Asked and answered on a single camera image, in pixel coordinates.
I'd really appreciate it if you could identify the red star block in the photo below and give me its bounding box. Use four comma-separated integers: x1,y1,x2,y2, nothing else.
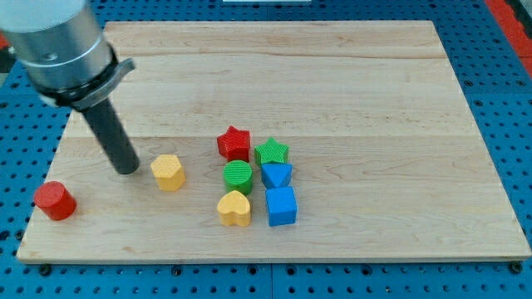
216,125,251,162

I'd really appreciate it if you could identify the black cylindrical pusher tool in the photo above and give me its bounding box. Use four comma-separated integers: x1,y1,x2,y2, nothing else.
82,98,140,174

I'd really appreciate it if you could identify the yellow heart block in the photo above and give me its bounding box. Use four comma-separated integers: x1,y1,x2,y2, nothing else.
216,190,252,227

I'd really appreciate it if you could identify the yellow hexagon block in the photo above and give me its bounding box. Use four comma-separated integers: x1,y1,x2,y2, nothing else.
150,154,186,192

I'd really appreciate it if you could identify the green star block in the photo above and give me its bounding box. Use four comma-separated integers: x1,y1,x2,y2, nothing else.
254,137,289,166

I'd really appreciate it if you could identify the green cylinder block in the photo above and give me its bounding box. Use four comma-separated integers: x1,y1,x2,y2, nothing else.
223,159,253,195

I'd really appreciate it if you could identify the red cylinder block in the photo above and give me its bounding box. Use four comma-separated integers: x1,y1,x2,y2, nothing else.
33,181,77,221

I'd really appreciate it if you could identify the blue triangle block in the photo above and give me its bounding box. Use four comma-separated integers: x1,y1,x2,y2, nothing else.
261,164,293,189

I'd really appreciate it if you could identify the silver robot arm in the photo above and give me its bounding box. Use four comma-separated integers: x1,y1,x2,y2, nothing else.
1,0,135,111

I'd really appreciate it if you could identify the blue cube block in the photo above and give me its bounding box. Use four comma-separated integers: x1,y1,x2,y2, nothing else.
265,186,298,227

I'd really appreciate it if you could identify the wooden board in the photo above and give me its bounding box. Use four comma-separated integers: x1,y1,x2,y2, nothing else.
17,21,531,264

